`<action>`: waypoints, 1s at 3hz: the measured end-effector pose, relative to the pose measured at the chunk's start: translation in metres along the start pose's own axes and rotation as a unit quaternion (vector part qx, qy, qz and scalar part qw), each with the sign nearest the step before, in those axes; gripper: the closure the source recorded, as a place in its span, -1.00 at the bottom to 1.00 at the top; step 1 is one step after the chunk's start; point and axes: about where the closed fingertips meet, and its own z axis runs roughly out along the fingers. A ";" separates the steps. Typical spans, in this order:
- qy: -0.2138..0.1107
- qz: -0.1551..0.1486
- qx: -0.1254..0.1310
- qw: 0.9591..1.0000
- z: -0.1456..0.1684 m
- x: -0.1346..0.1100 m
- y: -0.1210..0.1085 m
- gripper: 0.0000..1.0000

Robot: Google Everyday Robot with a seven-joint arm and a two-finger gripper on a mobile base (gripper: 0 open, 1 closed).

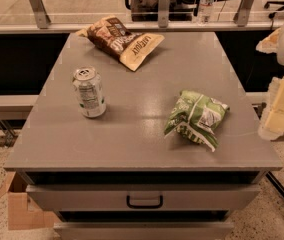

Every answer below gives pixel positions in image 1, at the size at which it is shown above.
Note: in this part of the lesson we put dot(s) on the upper grey drawer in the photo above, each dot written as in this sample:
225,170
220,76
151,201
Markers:
106,197

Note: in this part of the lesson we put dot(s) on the cardboard box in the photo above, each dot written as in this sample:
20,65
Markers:
23,211

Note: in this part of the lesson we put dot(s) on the brown chip bag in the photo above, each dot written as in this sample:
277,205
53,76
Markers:
111,36

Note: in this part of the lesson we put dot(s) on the silver soda can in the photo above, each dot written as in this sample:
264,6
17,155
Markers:
87,84

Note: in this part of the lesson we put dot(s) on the green chip bag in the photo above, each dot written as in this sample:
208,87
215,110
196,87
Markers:
195,116

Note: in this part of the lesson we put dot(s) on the clear water bottle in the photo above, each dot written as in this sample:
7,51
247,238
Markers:
205,10

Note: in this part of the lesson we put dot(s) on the lower grey drawer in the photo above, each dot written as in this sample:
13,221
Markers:
144,231

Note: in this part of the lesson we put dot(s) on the foam-padded gripper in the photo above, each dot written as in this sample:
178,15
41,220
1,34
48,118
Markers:
271,124

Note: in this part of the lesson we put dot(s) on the grey drawer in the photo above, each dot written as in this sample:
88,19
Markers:
106,197
144,231

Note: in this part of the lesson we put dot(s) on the black drawer handle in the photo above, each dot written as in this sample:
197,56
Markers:
154,203

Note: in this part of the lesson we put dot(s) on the metal glass railing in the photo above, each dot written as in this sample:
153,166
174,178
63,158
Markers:
18,16

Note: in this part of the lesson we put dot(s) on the grey drawer cabinet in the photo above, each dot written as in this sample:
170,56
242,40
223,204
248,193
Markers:
58,145

